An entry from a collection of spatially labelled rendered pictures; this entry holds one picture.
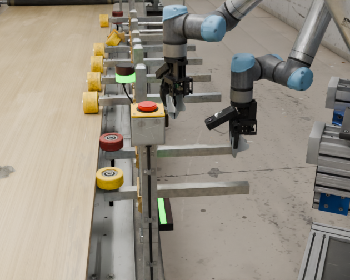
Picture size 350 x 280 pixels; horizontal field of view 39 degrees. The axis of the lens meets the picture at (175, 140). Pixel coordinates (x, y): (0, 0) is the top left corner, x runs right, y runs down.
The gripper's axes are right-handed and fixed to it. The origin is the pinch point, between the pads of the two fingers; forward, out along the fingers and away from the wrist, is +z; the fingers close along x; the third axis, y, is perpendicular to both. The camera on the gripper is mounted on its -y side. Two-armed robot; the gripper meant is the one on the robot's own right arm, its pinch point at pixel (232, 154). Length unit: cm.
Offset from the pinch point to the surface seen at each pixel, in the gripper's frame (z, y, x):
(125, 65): -34.8, -35.4, -4.3
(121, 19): -13, -38, 174
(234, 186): -2.8, -4.8, -26.4
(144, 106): -41, -32, -56
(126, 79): -31.2, -35.4, -6.9
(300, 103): 84, 119, 258
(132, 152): -3.4, -34.8, -1.4
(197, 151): -2.6, -12.6, -1.4
